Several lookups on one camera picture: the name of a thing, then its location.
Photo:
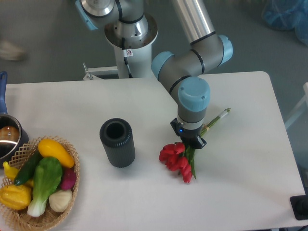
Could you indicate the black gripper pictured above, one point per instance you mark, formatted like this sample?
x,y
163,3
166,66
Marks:
x,y
190,136

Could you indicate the red tulip bouquet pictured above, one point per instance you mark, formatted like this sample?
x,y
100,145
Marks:
x,y
179,157

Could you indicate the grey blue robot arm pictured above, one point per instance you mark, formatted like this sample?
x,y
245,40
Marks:
x,y
180,75

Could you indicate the dark grey ribbed vase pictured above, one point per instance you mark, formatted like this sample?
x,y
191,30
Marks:
x,y
117,139

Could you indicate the magenta radish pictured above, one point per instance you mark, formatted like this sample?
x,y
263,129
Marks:
x,y
68,180

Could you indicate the black device at table edge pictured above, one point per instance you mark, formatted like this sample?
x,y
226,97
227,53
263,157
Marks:
x,y
300,206

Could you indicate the white garlic bulb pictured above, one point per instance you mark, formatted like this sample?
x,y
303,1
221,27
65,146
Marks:
x,y
60,200

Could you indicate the green bok choy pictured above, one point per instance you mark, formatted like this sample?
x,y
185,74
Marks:
x,y
47,177

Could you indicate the blue plastic bag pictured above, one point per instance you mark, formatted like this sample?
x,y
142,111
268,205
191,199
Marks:
x,y
287,15

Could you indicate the woven wicker basket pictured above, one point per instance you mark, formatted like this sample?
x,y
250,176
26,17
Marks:
x,y
20,220

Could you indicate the dark green cucumber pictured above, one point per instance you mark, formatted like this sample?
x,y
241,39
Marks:
x,y
26,172

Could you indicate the yellow crookneck squash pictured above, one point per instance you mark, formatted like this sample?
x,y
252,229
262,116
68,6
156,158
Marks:
x,y
11,172

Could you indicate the yellow ridged pumpkin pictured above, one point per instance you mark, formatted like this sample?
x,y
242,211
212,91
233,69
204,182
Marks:
x,y
15,197

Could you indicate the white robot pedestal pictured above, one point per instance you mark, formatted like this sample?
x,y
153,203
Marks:
x,y
132,45

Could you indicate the white frame at right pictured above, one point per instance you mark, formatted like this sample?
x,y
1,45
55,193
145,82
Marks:
x,y
298,109

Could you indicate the blue handled saucepan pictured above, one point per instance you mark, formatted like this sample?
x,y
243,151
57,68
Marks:
x,y
12,135

